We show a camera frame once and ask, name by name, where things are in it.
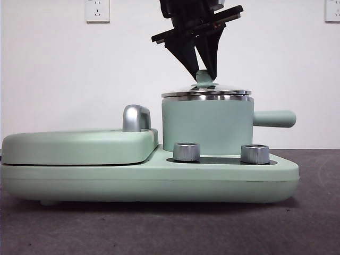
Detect glass lid with green knob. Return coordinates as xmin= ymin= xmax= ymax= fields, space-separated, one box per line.
xmin=161 ymin=69 xmax=252 ymax=100

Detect silver control knob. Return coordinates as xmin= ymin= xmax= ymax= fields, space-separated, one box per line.
xmin=240 ymin=143 xmax=270 ymax=164
xmin=172 ymin=142 xmax=201 ymax=162

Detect mint green breakfast machine base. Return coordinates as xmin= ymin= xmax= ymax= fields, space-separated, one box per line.
xmin=0 ymin=147 xmax=300 ymax=207

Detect mint green pot with handle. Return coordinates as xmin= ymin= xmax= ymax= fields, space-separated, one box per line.
xmin=161 ymin=95 xmax=297 ymax=156

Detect white wall socket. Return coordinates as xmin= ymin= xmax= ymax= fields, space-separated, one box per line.
xmin=84 ymin=0 xmax=111 ymax=23
xmin=325 ymin=0 xmax=340 ymax=23

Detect green grill cover, silver handle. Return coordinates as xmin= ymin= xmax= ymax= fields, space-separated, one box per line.
xmin=1 ymin=104 xmax=160 ymax=166

